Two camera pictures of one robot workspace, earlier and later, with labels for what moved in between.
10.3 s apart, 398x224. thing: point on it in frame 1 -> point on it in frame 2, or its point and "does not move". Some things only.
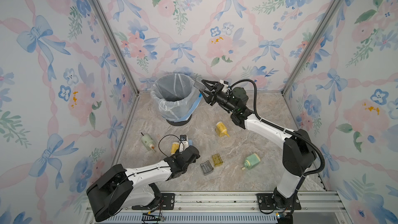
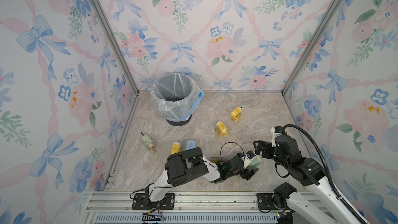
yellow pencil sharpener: x=174 y=147 does not move
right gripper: x=214 y=96 -> x=266 y=145
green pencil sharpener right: x=251 y=161 does not move
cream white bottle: x=147 y=141 does not move
